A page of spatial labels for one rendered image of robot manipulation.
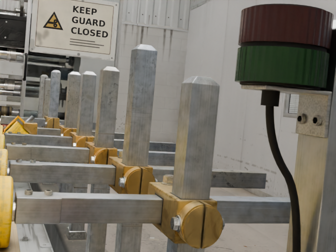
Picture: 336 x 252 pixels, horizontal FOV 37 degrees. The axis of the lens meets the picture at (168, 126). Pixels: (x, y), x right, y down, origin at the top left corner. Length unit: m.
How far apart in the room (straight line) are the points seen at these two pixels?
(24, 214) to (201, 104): 0.23
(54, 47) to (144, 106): 2.05
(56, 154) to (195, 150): 0.56
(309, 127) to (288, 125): 5.36
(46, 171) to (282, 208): 0.38
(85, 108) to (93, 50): 1.58
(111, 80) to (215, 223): 0.55
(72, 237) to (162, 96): 8.21
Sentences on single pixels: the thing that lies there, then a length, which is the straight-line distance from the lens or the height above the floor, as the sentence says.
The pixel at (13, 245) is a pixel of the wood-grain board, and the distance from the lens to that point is 0.61.
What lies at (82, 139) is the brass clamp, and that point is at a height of 0.97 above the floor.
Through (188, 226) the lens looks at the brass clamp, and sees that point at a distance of 0.56.
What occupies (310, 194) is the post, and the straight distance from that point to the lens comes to 0.36.
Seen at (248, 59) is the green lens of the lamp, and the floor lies 1.11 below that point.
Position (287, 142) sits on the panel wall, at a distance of 5.71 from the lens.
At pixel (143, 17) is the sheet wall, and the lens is 9.50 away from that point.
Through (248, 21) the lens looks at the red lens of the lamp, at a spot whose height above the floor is 1.14.
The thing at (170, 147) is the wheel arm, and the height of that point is 0.95.
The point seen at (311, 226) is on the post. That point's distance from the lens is 0.36.
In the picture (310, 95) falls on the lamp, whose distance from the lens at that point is 0.36.
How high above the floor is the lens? 1.08
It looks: 3 degrees down
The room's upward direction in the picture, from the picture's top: 5 degrees clockwise
